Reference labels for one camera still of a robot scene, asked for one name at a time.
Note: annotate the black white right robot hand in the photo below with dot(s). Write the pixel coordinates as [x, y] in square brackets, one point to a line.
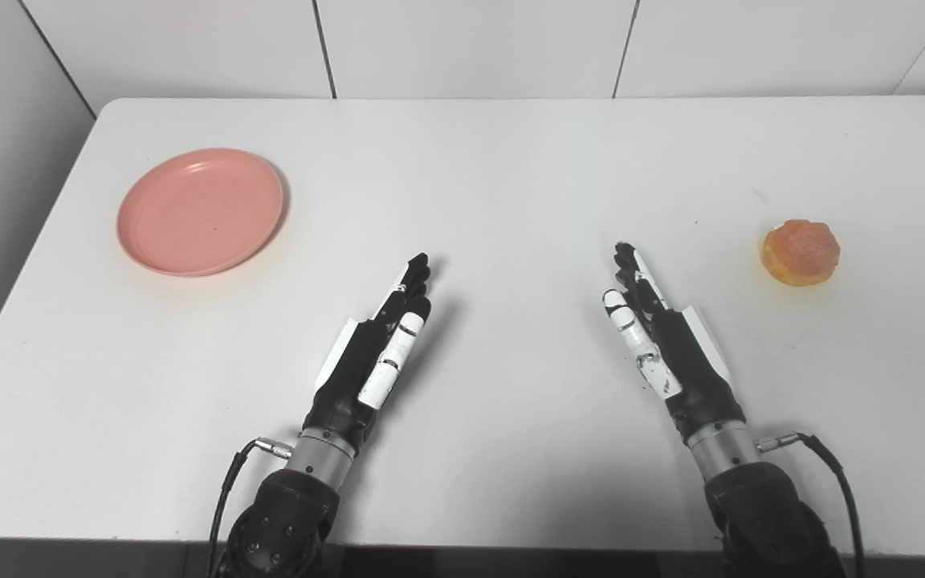
[691, 369]

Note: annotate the orange cream puff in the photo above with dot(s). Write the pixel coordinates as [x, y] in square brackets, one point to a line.
[800, 253]

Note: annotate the pink round plate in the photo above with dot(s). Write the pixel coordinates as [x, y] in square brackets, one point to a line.
[199, 210]

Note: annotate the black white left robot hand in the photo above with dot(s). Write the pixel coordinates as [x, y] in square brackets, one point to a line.
[354, 369]

